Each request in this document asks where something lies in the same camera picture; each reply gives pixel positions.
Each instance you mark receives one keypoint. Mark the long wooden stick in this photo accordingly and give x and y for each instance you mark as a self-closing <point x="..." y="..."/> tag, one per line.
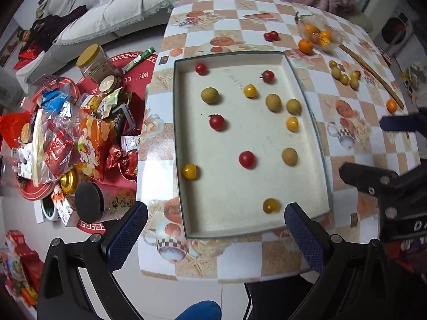
<point x="368" y="68"/>

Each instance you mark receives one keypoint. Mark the large orange tangerine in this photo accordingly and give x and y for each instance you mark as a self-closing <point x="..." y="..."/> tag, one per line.
<point x="392" y="106"/>

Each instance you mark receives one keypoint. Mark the small orange tangerine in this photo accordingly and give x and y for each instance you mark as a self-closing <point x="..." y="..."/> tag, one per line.
<point x="305" y="46"/>

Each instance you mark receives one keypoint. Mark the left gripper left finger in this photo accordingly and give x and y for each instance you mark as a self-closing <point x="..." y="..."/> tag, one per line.
<point x="106" y="254"/>

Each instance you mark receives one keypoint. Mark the snack pile on stool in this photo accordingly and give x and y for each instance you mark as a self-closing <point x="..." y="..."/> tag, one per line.
<point x="72" y="150"/>

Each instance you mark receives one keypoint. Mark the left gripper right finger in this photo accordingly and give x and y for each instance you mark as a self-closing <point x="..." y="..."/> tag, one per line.
<point x="325" y="299"/>

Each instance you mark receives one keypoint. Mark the yellow cherry tomato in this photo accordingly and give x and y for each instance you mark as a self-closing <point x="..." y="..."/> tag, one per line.
<point x="292" y="124"/>

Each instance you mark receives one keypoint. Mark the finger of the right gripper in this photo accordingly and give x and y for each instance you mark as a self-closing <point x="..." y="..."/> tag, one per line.
<point x="367" y="179"/>
<point x="407" y="123"/>

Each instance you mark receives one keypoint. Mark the red cherry tomato with stem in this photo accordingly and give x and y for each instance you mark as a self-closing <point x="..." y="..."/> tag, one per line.
<point x="268" y="76"/>

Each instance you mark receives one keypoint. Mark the glass fruit bowl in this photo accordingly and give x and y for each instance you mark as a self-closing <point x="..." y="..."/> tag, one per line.
<point x="314" y="28"/>

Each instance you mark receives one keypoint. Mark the plastic jar yellow lid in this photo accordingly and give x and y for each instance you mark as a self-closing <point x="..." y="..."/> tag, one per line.
<point x="95" y="65"/>

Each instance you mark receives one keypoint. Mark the white washing machine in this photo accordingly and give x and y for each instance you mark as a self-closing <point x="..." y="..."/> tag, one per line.
<point x="398" y="29"/>

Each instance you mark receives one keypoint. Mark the white tray green rim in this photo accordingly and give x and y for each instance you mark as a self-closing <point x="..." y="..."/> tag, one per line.
<point x="219" y="105"/>

